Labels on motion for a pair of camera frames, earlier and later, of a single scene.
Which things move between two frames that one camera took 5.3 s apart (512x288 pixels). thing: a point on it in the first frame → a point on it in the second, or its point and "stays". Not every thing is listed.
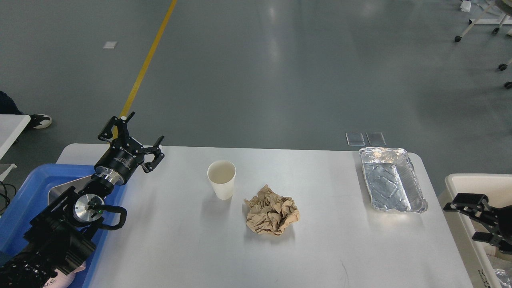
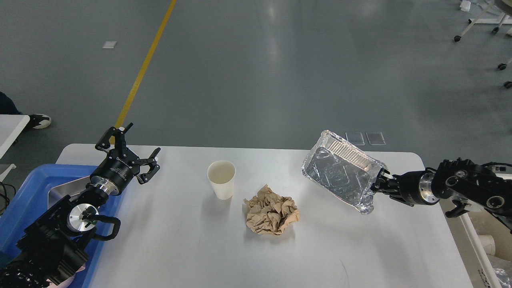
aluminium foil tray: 391,181 → 341,171
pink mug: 62,280 stays
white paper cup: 221,173 stays
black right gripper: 475,204 → 413,189
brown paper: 269,213 stays
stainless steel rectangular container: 77,184 stays
